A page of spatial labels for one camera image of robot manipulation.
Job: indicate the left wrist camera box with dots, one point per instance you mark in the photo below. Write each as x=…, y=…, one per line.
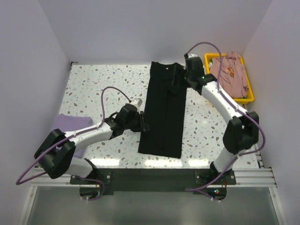
x=136, y=102

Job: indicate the yellow plastic bin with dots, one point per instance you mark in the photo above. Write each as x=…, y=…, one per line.
x=213, y=63

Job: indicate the black t shirt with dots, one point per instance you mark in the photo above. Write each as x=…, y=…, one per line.
x=164, y=113

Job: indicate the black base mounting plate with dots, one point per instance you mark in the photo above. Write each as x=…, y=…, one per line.
x=99, y=189

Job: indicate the folded lavender t shirt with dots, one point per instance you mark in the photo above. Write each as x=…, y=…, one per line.
x=71, y=123

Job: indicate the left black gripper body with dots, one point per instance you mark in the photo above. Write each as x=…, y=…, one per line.
x=135, y=125

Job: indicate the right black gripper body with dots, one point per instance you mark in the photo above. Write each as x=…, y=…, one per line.
x=188, y=77

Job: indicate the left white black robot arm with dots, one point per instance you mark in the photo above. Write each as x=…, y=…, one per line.
x=56, y=153

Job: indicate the pink shirt in bin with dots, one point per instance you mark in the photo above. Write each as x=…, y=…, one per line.
x=233, y=77

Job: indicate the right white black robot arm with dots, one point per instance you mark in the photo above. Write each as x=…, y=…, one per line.
x=242, y=127

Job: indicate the aluminium extrusion rail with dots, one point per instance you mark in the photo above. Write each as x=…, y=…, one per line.
x=187, y=177

